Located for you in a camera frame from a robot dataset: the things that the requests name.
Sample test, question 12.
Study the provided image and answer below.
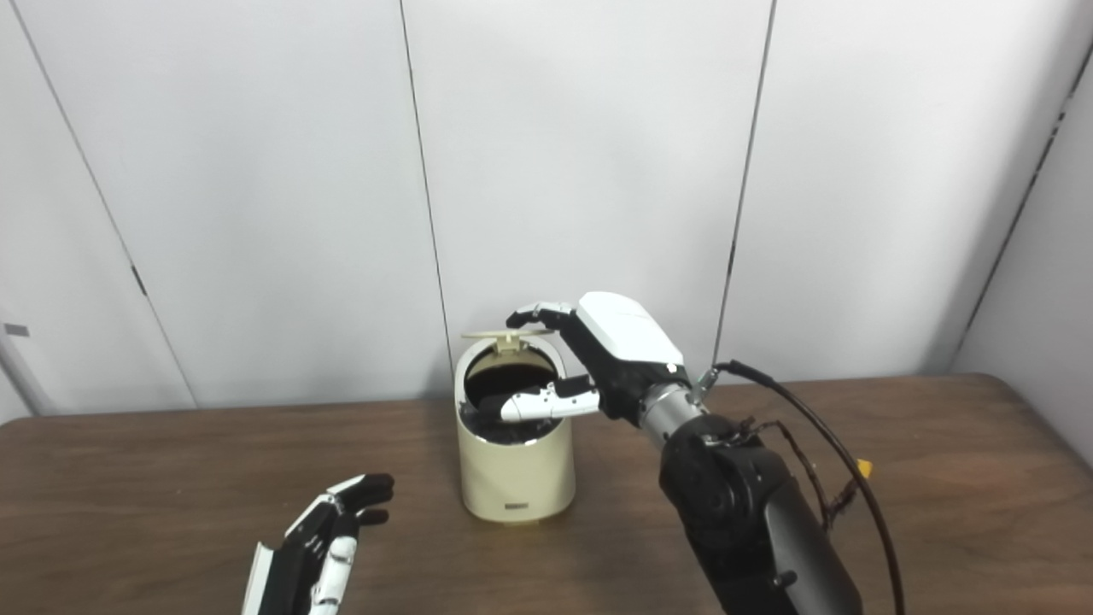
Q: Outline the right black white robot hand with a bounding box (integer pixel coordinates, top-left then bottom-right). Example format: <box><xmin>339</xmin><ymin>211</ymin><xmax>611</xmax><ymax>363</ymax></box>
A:
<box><xmin>478</xmin><ymin>291</ymin><xmax>691</xmax><ymax>426</ymax></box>

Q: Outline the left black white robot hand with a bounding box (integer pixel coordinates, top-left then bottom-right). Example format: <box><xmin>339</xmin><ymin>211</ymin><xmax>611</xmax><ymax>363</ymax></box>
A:
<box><xmin>241</xmin><ymin>473</ymin><xmax>395</xmax><ymax>615</ymax></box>

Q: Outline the cream round bin lid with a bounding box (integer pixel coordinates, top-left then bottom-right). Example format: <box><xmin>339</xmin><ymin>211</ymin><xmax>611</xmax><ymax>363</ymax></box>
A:
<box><xmin>461</xmin><ymin>327</ymin><xmax>556</xmax><ymax>353</ymax></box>

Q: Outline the black bin liner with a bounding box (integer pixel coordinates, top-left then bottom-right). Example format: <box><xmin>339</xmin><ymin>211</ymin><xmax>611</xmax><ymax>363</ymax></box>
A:
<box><xmin>463</xmin><ymin>350</ymin><xmax>564</xmax><ymax>445</ymax></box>

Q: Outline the cream-colored bin body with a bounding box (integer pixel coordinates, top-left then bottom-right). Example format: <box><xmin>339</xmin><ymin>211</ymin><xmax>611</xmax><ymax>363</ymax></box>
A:
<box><xmin>454</xmin><ymin>336</ymin><xmax>575</xmax><ymax>524</ymax></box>

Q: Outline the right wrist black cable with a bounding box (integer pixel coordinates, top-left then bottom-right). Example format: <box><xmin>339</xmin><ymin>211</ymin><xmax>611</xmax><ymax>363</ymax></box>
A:
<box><xmin>696</xmin><ymin>360</ymin><xmax>906</xmax><ymax>615</ymax></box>

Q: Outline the thin wire with yellow connector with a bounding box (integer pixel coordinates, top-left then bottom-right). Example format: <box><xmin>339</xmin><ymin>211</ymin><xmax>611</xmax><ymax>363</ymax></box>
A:
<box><xmin>726</xmin><ymin>417</ymin><xmax>874</xmax><ymax>530</ymax></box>

